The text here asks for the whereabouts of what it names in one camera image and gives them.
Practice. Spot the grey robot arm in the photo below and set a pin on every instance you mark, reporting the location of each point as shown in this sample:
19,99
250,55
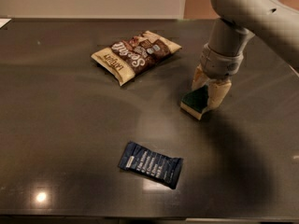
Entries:
276,24

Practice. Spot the green and yellow sponge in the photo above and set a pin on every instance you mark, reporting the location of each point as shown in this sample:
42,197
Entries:
195,102

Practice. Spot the brown cream snack bag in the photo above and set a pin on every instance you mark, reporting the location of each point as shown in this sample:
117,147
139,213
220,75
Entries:
127,59

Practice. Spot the dark blue rxbar wrapper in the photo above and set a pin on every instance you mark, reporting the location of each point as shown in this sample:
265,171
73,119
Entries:
152,165

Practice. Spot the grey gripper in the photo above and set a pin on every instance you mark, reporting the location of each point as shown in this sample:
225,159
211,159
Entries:
220,64

